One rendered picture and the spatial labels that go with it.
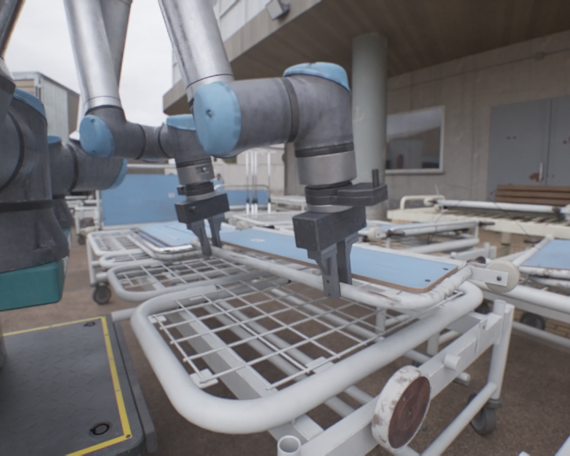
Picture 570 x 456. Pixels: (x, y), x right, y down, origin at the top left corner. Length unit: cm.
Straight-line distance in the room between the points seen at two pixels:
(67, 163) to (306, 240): 81
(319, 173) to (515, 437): 111
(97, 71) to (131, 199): 150
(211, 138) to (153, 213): 193
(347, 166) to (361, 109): 513
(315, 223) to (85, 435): 59
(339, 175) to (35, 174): 47
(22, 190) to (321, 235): 46
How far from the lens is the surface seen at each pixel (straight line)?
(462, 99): 714
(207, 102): 40
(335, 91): 45
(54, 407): 87
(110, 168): 114
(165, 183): 233
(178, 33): 58
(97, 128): 77
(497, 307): 98
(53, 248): 60
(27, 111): 61
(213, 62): 55
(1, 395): 98
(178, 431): 120
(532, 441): 135
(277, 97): 41
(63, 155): 109
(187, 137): 77
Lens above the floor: 79
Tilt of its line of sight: 8 degrees down
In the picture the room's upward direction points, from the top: straight up
